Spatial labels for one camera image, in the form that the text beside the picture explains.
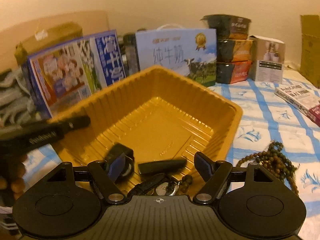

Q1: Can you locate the white product box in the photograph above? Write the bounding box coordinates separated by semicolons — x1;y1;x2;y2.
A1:
249;35;285;84

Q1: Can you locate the blue white checkered bedsheet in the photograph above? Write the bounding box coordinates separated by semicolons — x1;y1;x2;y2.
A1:
22;76;320;240

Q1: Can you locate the large brown cardboard box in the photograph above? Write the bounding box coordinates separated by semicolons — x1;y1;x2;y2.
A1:
299;15;320;88

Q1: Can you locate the grey knitted cloth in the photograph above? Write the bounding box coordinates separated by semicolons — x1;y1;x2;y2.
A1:
0;67;42;127

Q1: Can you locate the colourful cartoon milk carton box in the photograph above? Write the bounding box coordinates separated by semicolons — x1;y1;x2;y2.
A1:
22;30;126;119

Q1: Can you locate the black instant noodle bowl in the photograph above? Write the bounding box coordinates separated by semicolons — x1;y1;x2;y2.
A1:
201;14;252;40

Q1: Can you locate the orange black noodle box lower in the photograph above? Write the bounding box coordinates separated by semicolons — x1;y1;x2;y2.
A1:
216;61;252;84

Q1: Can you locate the blue cow milk gift box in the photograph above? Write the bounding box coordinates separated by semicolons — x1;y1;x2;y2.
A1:
136;29;217;87

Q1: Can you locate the brown cardboard box left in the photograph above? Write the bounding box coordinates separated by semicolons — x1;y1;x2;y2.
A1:
14;22;82;66

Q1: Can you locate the orange black noodle box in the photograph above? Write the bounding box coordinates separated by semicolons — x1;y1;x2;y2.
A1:
216;61;252;84
217;39;253;62

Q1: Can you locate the yellow plastic tray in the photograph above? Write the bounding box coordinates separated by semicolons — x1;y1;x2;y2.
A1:
53;66;242;196

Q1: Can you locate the dark bottle behind boxes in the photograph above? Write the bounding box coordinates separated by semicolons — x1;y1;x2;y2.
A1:
123;33;140;75

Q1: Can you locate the dark wooden bead necklace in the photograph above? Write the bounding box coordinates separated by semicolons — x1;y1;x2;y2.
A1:
178;140;301;197

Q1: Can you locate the person's left hand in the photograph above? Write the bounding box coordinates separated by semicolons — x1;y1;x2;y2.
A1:
1;154;27;207

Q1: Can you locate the orange black noodle box upper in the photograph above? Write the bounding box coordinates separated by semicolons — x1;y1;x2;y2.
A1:
217;39;253;62

